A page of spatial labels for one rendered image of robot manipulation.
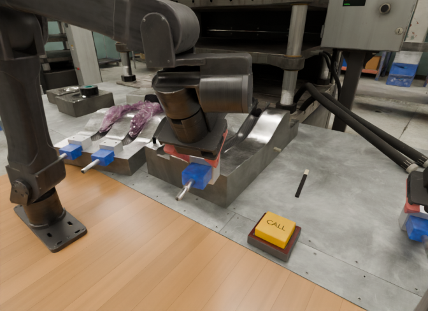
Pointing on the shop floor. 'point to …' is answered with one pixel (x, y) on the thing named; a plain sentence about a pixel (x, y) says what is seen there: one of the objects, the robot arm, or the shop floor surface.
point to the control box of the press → (363, 32)
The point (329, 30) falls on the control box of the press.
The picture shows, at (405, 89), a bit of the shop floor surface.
